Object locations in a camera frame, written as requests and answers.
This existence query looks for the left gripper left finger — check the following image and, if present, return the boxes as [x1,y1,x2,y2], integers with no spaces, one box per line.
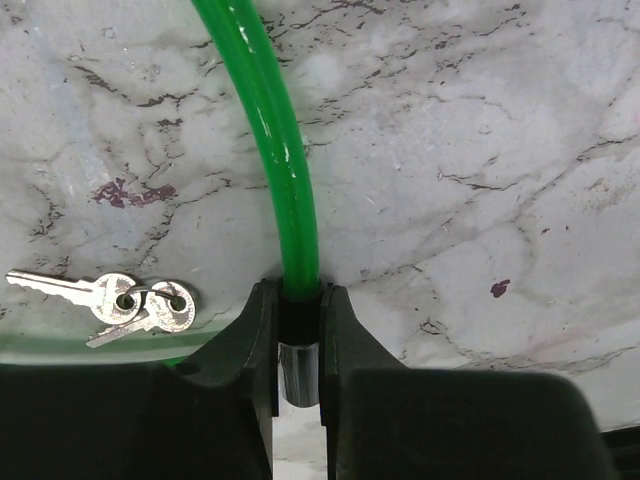
[1,281,278,479]

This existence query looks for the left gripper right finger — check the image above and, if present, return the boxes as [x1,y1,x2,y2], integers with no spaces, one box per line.
[320,286,615,479]

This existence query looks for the silver keys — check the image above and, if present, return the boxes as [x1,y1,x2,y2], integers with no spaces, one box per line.
[5,270,197,349]

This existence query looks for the green cable lock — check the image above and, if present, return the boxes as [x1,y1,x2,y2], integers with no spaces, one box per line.
[193,1,323,408]

